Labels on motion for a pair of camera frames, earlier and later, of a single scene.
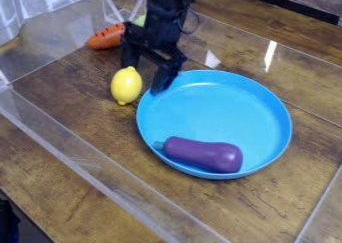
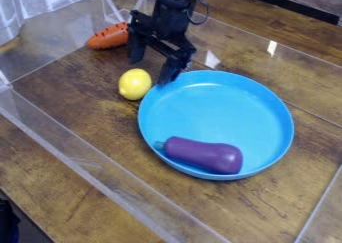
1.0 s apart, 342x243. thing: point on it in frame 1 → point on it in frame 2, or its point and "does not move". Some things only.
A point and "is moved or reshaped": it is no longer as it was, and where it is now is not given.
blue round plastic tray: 223,107 does not move
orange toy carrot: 107,38 does not move
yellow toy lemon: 126,85 is moved or reshaped
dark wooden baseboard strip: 294,6 does not move
